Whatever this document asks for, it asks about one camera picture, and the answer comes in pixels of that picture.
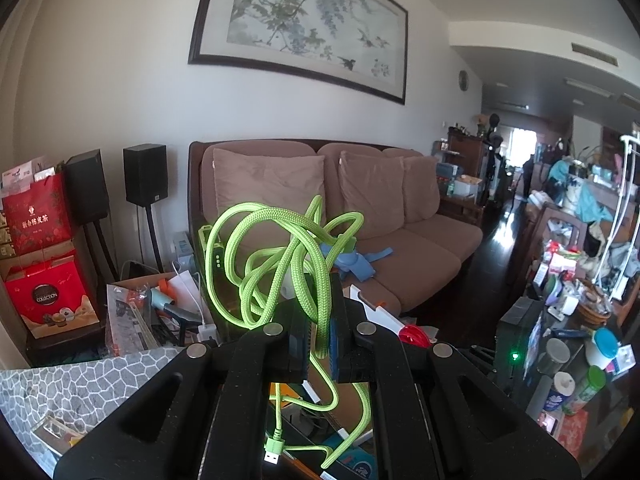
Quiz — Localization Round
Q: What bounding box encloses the green braided usb cable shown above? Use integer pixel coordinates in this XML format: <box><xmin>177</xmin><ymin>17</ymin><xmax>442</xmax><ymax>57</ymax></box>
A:
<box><xmin>203</xmin><ymin>194</ymin><xmax>374</xmax><ymax>470</ymax></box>

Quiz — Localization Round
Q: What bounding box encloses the cardboard box tray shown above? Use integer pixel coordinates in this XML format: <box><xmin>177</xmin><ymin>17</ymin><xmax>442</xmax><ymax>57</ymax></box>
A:
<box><xmin>269</xmin><ymin>284</ymin><xmax>417</xmax><ymax>441</ymax></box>

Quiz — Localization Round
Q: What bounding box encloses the brown fabric sofa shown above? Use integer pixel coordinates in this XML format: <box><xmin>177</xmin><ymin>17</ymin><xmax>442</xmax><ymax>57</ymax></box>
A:
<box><xmin>188</xmin><ymin>140</ymin><xmax>483</xmax><ymax>315</ymax></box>

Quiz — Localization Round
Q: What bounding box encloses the green portable speaker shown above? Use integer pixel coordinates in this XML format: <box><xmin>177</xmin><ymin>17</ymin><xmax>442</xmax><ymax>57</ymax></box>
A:
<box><xmin>198</xmin><ymin>224</ymin><xmax>224</xmax><ymax>272</ymax></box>

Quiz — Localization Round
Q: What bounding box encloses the middle sofa cushion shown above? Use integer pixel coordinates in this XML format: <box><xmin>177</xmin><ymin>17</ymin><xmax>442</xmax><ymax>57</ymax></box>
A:
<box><xmin>338</xmin><ymin>151</ymin><xmax>405</xmax><ymax>240</ymax></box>

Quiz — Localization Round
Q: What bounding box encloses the sofa cushion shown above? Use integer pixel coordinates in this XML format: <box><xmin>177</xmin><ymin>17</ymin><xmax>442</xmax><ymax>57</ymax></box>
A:
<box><xmin>402</xmin><ymin>156</ymin><xmax>440</xmax><ymax>223</ymax></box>
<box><xmin>338</xmin><ymin>151</ymin><xmax>405</xmax><ymax>240</ymax></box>
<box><xmin>202</xmin><ymin>148</ymin><xmax>326</xmax><ymax>223</ymax></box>

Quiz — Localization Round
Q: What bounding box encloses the right sofa cushion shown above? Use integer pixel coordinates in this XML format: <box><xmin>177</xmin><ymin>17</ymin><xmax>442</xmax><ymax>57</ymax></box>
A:
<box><xmin>402</xmin><ymin>156</ymin><xmax>440</xmax><ymax>223</ymax></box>

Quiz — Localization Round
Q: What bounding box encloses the left sofa cushion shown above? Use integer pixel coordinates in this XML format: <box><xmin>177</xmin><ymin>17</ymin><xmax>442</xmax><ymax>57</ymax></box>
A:
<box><xmin>202</xmin><ymin>148</ymin><xmax>326</xmax><ymax>223</ymax></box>

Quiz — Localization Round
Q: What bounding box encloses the grey patterned fleece blanket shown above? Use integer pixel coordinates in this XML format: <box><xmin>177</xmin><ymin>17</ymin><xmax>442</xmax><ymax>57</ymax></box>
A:
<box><xmin>1</xmin><ymin>348</ymin><xmax>179</xmax><ymax>479</ymax></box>

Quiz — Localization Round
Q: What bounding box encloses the right black speaker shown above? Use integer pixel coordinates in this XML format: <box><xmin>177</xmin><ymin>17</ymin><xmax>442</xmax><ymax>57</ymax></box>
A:
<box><xmin>122</xmin><ymin>143</ymin><xmax>168</xmax><ymax>207</ymax></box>

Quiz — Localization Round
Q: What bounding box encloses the black speaker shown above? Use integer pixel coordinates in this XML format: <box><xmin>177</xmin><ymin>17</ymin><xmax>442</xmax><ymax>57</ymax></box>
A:
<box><xmin>122</xmin><ymin>143</ymin><xmax>168</xmax><ymax>207</ymax></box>
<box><xmin>63</xmin><ymin>150</ymin><xmax>110</xmax><ymax>226</ymax></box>

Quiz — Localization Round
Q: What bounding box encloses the red chocolate gift box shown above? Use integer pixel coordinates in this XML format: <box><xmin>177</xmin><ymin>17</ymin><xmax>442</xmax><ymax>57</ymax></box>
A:
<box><xmin>4</xmin><ymin>252</ymin><xmax>100</xmax><ymax>339</ymax></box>

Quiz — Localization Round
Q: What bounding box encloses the left black speaker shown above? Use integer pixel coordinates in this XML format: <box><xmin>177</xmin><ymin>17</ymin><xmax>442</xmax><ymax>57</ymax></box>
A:
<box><xmin>63</xmin><ymin>150</ymin><xmax>110</xmax><ymax>226</ymax></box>

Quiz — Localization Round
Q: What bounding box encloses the red tea gift bag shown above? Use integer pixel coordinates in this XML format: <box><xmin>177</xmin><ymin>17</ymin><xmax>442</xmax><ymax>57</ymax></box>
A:
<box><xmin>2</xmin><ymin>174</ymin><xmax>74</xmax><ymax>256</ymax></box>

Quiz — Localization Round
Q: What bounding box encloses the framed bird painting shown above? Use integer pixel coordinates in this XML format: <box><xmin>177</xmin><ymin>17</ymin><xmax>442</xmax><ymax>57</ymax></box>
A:
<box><xmin>189</xmin><ymin>0</ymin><xmax>408</xmax><ymax>104</ymax></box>

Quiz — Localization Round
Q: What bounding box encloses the round wall clock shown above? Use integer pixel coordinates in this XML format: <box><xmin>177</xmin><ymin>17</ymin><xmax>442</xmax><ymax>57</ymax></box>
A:
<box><xmin>458</xmin><ymin>70</ymin><xmax>469</xmax><ymax>92</ymax></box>

